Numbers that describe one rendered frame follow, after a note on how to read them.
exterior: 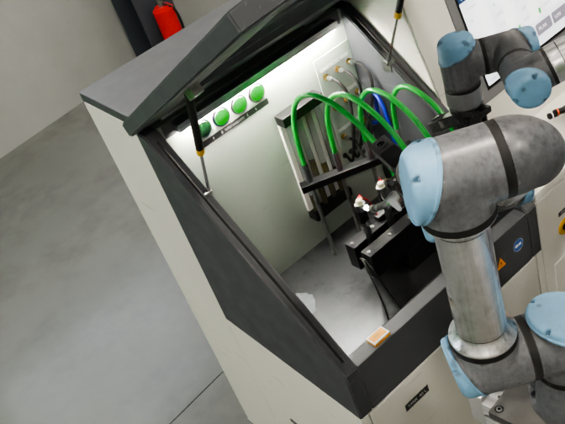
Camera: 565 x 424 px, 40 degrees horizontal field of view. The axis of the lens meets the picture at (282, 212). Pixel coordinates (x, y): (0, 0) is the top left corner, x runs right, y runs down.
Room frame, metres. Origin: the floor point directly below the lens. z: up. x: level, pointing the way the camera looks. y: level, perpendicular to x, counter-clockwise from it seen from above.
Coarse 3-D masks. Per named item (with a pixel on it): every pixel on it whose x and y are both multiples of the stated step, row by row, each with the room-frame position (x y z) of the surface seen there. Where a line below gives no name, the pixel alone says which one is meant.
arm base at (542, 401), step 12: (540, 384) 0.89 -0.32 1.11; (552, 384) 0.86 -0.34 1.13; (540, 396) 0.89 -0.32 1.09; (552, 396) 0.86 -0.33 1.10; (564, 396) 0.85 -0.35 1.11; (540, 408) 0.88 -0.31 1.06; (552, 408) 0.86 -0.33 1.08; (564, 408) 0.85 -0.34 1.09; (552, 420) 0.85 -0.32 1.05; (564, 420) 0.84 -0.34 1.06
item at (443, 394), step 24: (528, 264) 1.51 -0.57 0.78; (504, 288) 1.46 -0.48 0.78; (528, 288) 1.50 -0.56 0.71; (432, 360) 1.33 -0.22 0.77; (408, 384) 1.29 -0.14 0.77; (432, 384) 1.32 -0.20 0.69; (456, 384) 1.35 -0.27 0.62; (384, 408) 1.25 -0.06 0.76; (408, 408) 1.28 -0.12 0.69; (432, 408) 1.31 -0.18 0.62; (456, 408) 1.34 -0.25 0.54
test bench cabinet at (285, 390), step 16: (544, 272) 1.53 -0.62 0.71; (544, 288) 1.53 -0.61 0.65; (240, 336) 1.68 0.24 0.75; (256, 352) 1.63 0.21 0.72; (256, 368) 1.68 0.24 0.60; (272, 368) 1.57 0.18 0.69; (288, 368) 1.47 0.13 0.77; (272, 384) 1.62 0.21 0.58; (288, 384) 1.52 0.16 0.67; (304, 384) 1.42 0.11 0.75; (272, 400) 1.68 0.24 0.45; (288, 400) 1.56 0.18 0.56; (304, 400) 1.46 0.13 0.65; (320, 400) 1.37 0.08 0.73; (288, 416) 1.61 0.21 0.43; (304, 416) 1.51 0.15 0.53; (320, 416) 1.41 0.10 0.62; (336, 416) 1.32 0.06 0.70; (352, 416) 1.25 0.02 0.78; (368, 416) 1.22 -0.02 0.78
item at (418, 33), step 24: (360, 0) 1.97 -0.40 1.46; (384, 0) 1.89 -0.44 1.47; (408, 0) 1.85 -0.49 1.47; (432, 0) 1.87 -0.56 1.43; (384, 24) 1.91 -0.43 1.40; (408, 24) 1.83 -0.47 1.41; (432, 24) 1.85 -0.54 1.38; (408, 48) 1.85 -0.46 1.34; (432, 48) 1.82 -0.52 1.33; (432, 72) 1.80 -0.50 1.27; (504, 96) 1.85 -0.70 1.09; (552, 96) 1.91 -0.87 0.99; (552, 192) 1.57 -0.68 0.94; (552, 216) 1.56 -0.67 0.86; (552, 240) 1.56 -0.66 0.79; (552, 264) 1.55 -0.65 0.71; (552, 288) 1.54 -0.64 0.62
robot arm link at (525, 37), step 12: (492, 36) 1.37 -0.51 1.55; (504, 36) 1.35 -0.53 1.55; (516, 36) 1.34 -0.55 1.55; (528, 36) 1.33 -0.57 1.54; (492, 48) 1.34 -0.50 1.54; (504, 48) 1.31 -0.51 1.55; (516, 48) 1.29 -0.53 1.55; (528, 48) 1.30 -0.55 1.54; (492, 60) 1.33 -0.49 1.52; (492, 72) 1.34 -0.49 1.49
